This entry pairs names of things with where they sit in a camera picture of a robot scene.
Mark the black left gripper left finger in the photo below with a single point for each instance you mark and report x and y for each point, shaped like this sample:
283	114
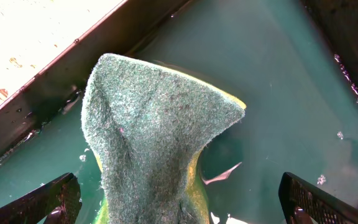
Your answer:
55	202

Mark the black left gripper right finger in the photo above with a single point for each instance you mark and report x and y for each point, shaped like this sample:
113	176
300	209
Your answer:
303	202

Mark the green yellow sponge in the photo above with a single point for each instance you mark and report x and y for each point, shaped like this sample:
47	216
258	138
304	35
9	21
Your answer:
147	126

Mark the black water basin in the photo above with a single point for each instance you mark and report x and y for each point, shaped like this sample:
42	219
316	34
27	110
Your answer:
301	115

